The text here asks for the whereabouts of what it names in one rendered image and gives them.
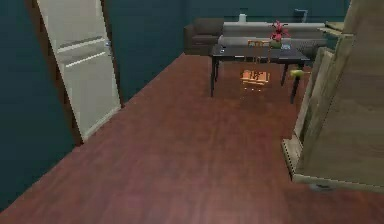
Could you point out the orange wooden chair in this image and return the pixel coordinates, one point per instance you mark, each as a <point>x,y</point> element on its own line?
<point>256,76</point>

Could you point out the small blue object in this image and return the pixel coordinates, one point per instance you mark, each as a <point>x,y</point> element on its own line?
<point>285,47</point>

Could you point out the black table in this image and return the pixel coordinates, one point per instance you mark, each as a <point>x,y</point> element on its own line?
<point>253,55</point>

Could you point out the white room door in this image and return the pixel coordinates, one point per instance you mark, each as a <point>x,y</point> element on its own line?
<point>83,66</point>

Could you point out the white vase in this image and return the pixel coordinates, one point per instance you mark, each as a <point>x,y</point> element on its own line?
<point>242,18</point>

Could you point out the light wooden cupboard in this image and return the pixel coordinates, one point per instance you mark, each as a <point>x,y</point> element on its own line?
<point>346,110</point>

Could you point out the red flower house plant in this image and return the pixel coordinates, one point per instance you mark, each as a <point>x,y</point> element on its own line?
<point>278,33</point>

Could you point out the dark brown armchair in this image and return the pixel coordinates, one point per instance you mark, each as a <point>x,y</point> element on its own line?
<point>201,36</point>

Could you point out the yellow green ball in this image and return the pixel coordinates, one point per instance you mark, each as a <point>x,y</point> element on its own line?
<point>296,73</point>

